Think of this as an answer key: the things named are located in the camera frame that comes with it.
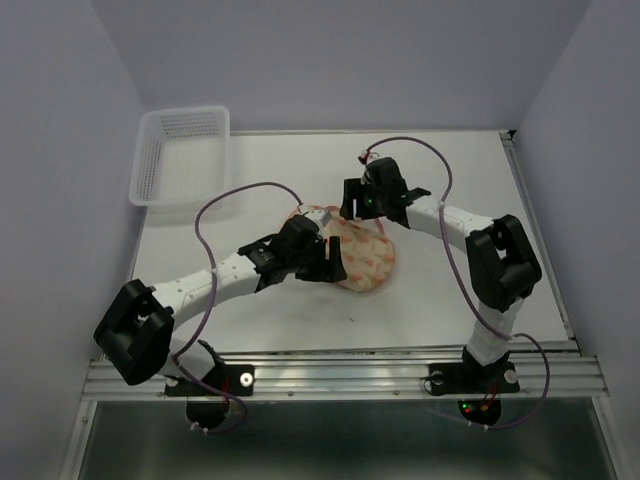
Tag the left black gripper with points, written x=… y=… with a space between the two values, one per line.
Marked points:
x=330 y=270

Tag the floral mesh laundry bag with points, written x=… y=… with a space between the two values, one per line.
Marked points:
x=368 y=254

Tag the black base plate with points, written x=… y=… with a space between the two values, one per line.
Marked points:
x=460 y=378
x=237 y=380

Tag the aluminium mounting rail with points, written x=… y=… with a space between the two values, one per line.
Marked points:
x=397 y=374

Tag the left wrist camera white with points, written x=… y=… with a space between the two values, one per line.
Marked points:
x=321 y=217

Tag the white perforated plastic basket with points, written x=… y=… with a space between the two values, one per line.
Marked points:
x=181 y=157

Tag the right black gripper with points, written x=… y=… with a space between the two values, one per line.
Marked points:
x=353 y=189

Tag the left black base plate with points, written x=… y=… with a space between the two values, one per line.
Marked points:
x=237 y=380

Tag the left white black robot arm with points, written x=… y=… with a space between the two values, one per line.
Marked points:
x=136 y=332

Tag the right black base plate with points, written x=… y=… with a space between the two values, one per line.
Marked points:
x=460 y=378

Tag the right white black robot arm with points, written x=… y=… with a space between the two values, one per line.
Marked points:
x=492 y=260

